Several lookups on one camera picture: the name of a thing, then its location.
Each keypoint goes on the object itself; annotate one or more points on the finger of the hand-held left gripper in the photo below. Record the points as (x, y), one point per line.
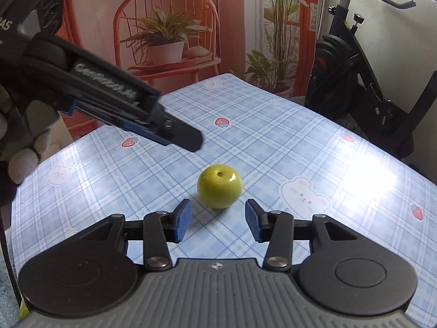
(184, 135)

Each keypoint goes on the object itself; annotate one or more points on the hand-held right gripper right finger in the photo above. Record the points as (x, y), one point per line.
(253, 222)

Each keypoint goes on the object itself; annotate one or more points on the green plum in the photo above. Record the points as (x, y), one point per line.
(220, 186)

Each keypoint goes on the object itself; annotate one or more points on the blue plaid tablecloth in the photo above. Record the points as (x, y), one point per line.
(307, 143)

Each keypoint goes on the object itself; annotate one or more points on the black exercise bike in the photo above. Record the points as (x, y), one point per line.
(334, 68)

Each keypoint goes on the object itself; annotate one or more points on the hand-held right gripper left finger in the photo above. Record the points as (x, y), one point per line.
(183, 222)

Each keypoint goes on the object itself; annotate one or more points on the potted green plant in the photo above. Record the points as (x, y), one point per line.
(95, 13)

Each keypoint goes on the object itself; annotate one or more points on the person's left hand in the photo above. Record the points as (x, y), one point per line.
(22, 164)

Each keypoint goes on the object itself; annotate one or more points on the metal pole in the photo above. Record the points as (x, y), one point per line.
(324, 6)

